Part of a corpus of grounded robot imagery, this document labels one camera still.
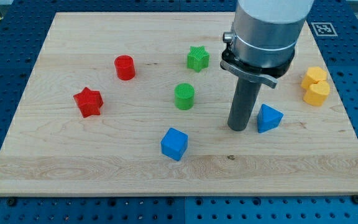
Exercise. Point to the black clamp with silver lever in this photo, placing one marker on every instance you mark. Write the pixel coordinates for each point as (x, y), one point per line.
(266, 76)

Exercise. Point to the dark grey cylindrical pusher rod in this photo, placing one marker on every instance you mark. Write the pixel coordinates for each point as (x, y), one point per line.
(242, 104)

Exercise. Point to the blue triangle block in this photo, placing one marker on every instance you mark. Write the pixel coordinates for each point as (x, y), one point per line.
(268, 118)

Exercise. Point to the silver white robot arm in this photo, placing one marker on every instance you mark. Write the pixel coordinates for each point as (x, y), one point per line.
(259, 49)

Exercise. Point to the yellow hexagon block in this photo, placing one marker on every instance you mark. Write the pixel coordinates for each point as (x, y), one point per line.
(312, 76)

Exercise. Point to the yellow heart block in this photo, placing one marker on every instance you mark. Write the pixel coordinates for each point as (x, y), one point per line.
(317, 93)

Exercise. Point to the green star block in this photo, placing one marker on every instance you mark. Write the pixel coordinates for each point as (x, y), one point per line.
(197, 58)

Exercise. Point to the green cylinder block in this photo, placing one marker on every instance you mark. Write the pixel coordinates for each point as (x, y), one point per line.
(184, 96)

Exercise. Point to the white fiducial marker tag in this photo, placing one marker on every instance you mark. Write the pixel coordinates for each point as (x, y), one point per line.
(324, 29)

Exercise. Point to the blue cube block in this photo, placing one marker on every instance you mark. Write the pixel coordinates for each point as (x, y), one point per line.
(174, 144)

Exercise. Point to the red cylinder block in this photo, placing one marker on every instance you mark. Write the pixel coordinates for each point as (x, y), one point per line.
(124, 66)

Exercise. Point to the light wooden board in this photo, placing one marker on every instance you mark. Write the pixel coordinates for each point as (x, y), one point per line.
(51, 150)

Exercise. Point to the red star block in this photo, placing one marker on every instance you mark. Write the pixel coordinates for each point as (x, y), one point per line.
(89, 102)

